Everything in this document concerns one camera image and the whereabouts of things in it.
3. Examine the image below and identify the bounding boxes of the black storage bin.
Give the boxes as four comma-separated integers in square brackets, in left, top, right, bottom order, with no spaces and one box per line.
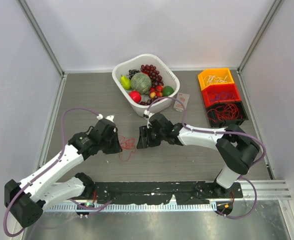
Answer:
[206,101,249,128]

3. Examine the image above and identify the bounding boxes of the white plastic basket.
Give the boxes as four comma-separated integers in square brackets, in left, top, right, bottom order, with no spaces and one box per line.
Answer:
[112,53,180,116]

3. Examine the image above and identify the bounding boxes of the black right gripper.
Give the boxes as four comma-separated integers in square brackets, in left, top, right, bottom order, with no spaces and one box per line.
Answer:
[137,124,166,149]

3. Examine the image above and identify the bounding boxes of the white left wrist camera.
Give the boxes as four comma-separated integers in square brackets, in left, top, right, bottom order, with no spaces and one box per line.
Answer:
[95,114,117,133]

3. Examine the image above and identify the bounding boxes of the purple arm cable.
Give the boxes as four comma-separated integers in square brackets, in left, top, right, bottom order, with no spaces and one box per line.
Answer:
[3,107,117,237]
[146,96,267,221]

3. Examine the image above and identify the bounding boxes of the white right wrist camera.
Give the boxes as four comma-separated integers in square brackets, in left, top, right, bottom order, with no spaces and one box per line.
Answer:
[143,109,154,129]

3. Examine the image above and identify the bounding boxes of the dark purple grape bunch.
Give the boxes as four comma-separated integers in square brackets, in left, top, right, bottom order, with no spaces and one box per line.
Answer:
[128,69,141,77]

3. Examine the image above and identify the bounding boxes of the red yellow cherries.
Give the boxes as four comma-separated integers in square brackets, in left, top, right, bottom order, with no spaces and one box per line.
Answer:
[149,85,164,99]

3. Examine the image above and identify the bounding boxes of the red storage bin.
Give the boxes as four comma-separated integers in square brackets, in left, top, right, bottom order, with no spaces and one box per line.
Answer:
[201,83,241,108]

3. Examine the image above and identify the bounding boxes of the yellow storage bin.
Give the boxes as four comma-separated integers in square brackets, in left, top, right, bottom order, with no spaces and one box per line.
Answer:
[197,68,235,91]

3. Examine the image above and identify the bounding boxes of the red grape bunch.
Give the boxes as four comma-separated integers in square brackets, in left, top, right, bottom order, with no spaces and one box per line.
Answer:
[140,64,164,87]

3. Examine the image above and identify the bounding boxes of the green melon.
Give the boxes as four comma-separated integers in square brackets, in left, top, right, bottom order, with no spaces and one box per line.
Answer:
[130,72,152,94]

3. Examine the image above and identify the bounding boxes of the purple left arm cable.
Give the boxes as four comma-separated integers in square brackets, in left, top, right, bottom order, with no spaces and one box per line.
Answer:
[3,107,117,237]

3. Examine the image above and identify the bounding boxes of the red apple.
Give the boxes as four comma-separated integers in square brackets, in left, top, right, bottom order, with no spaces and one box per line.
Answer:
[128,90,142,104]

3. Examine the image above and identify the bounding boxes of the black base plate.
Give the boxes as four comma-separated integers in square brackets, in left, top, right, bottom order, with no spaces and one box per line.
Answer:
[94,181,243,205]

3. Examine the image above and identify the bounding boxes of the white cable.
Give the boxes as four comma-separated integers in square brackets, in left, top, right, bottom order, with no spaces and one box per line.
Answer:
[203,72,219,85]
[216,73,230,85]

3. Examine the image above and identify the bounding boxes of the aluminium rail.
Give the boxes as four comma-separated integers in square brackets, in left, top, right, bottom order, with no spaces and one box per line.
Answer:
[43,179,293,212]

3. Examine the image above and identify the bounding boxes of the green lime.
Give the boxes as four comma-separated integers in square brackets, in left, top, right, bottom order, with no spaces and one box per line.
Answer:
[162,86,175,97]

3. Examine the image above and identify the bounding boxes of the green pear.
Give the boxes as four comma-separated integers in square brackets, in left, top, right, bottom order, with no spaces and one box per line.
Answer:
[120,75,131,91]

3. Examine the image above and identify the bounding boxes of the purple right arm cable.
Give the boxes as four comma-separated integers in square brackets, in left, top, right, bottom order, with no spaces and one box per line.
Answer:
[146,96,267,221]

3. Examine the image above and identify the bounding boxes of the white red card box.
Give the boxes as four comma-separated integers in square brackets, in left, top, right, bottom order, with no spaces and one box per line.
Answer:
[173,92,190,112]

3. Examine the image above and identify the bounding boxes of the dark red grapes front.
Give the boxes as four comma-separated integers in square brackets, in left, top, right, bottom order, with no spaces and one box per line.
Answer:
[139,98,158,106]

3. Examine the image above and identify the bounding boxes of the cable bundle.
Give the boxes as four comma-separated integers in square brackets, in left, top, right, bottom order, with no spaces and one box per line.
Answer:
[118,135,137,162]

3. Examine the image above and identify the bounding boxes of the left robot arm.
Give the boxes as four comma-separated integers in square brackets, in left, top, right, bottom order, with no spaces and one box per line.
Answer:
[4,115,122,228]

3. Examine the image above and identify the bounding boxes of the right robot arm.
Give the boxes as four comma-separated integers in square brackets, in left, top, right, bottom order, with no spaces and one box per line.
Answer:
[136,112,260,198]

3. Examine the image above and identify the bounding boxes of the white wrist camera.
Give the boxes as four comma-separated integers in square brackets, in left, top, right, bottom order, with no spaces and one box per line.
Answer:
[143,109,154,129]
[95,114,117,133]

